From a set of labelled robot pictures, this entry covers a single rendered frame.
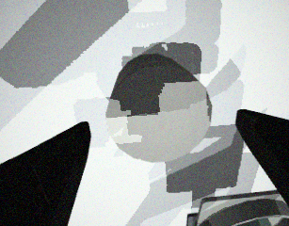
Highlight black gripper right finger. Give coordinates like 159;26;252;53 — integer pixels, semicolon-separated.
234;109;289;206

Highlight grey cylinder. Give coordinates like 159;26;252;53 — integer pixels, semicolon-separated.
105;53;212;163

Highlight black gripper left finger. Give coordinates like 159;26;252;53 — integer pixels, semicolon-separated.
0;121;91;226

